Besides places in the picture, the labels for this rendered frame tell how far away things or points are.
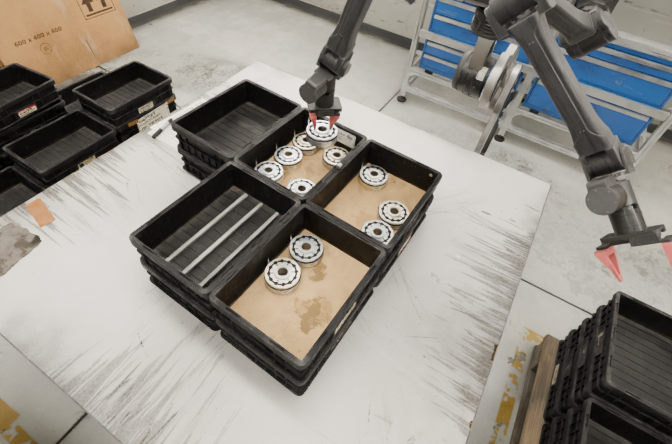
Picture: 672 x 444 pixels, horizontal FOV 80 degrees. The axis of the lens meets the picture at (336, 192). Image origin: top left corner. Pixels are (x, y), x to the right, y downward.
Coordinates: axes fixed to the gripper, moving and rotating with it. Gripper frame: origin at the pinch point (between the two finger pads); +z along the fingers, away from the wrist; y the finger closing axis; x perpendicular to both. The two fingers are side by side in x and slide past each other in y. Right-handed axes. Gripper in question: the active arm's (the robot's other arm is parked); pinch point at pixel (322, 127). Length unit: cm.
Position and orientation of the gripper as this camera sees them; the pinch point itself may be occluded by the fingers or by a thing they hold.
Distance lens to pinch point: 130.8
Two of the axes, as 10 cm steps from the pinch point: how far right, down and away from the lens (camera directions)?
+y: 9.8, -0.7, 1.8
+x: -1.8, -7.2, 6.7
